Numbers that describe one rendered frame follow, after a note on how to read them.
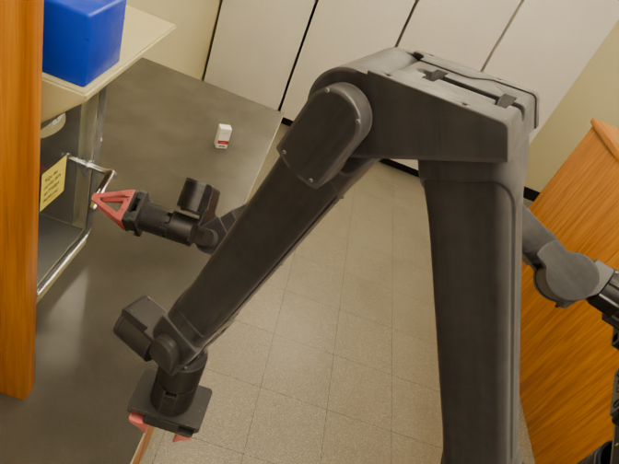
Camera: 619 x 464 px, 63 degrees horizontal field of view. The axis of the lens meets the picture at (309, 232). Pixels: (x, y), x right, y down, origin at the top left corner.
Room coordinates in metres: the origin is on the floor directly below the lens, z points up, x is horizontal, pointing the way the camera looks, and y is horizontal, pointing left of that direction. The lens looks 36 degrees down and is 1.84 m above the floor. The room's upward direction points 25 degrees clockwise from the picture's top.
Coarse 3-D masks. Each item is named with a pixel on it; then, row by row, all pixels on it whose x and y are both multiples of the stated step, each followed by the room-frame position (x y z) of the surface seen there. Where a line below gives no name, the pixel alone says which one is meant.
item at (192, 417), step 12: (144, 372) 0.41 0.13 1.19; (156, 372) 0.42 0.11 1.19; (144, 384) 0.40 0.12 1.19; (156, 384) 0.38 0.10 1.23; (132, 396) 0.37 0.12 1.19; (144, 396) 0.38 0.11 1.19; (156, 396) 0.37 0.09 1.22; (168, 396) 0.37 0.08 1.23; (180, 396) 0.37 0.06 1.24; (192, 396) 0.39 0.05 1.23; (204, 396) 0.42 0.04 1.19; (132, 408) 0.36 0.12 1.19; (144, 408) 0.36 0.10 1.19; (156, 408) 0.37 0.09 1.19; (168, 408) 0.37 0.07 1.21; (180, 408) 0.37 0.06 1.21; (192, 408) 0.39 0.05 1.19; (204, 408) 0.40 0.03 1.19; (168, 420) 0.36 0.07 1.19; (180, 420) 0.37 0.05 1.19; (192, 420) 0.38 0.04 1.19
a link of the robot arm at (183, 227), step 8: (184, 208) 0.75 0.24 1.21; (176, 216) 0.73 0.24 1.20; (184, 216) 0.74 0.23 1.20; (192, 216) 0.76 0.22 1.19; (168, 224) 0.72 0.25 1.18; (176, 224) 0.72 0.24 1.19; (184, 224) 0.73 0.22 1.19; (192, 224) 0.73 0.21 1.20; (168, 232) 0.71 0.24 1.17; (176, 232) 0.71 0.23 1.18; (184, 232) 0.72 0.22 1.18; (176, 240) 0.72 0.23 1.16; (184, 240) 0.72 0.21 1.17
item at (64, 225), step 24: (96, 96) 0.76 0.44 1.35; (48, 120) 0.61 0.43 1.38; (72, 120) 0.68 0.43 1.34; (96, 120) 0.77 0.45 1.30; (48, 144) 0.61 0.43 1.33; (72, 144) 0.68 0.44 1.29; (96, 144) 0.78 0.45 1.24; (48, 168) 0.61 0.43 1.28; (72, 168) 0.69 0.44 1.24; (72, 192) 0.70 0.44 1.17; (48, 216) 0.62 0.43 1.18; (72, 216) 0.71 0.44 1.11; (48, 240) 0.62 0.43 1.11; (72, 240) 0.71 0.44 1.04; (48, 264) 0.62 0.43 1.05
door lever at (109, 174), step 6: (90, 162) 0.76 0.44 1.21; (90, 168) 0.76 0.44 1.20; (96, 168) 0.76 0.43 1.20; (102, 168) 0.76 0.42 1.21; (108, 168) 0.77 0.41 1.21; (108, 174) 0.76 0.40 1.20; (114, 174) 0.76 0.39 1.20; (102, 180) 0.74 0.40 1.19; (108, 180) 0.75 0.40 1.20; (102, 186) 0.74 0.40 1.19; (108, 186) 0.74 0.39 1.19; (102, 198) 0.72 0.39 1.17; (90, 204) 0.70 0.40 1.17; (96, 204) 0.70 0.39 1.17; (90, 210) 0.70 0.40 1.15; (96, 210) 0.70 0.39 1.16
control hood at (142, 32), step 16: (128, 16) 0.77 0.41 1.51; (144, 16) 0.80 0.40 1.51; (128, 32) 0.72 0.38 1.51; (144, 32) 0.74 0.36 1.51; (160, 32) 0.77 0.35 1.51; (128, 48) 0.67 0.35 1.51; (144, 48) 0.69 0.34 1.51; (128, 64) 0.63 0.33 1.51; (48, 80) 0.51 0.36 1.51; (64, 80) 0.52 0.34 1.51; (96, 80) 0.55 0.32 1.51; (48, 96) 0.50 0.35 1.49; (64, 96) 0.51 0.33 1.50; (80, 96) 0.51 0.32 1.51; (48, 112) 0.50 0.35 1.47
